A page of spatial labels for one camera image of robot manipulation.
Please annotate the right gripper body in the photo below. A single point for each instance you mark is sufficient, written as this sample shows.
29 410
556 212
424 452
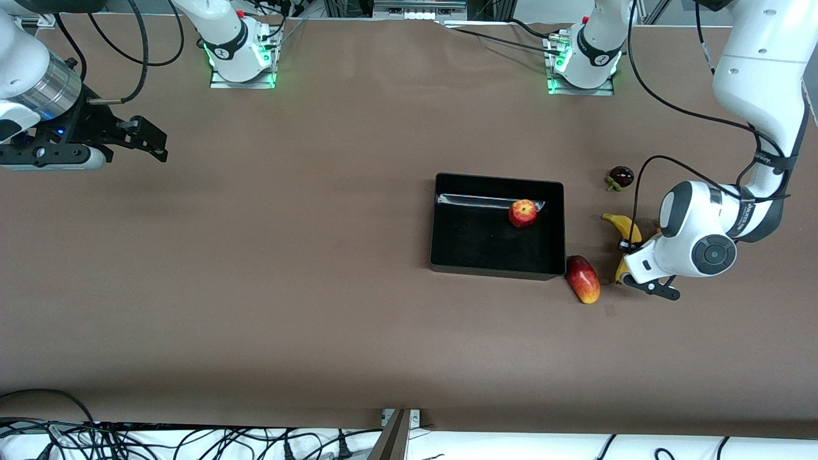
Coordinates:
91 123

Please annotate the yellow banana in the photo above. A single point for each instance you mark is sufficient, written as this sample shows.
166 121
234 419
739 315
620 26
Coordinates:
625 227

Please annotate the small red apple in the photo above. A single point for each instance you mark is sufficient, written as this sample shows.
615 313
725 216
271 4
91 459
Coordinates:
523 213

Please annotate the black plastic box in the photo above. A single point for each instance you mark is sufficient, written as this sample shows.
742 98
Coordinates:
486 243

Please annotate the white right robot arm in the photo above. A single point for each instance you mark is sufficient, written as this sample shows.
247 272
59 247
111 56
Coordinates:
223 32

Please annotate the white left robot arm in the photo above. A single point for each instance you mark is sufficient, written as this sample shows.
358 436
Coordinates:
760 76

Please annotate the red yellow mango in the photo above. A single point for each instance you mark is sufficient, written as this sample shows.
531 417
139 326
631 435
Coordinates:
582 279

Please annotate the dark purple mangosteen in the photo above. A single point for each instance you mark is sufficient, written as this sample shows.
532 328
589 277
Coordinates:
621 176

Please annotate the dark metal beam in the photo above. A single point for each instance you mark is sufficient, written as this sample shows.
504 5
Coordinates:
391 441

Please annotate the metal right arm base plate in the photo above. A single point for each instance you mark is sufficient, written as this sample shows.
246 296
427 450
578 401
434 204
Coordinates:
220 83

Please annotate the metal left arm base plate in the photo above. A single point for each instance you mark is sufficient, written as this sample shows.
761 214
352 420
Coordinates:
557 89

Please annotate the small metal bracket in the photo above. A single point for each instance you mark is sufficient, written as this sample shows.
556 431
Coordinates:
414 417

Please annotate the aluminium frame structure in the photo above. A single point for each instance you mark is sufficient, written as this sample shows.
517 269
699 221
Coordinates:
418 6

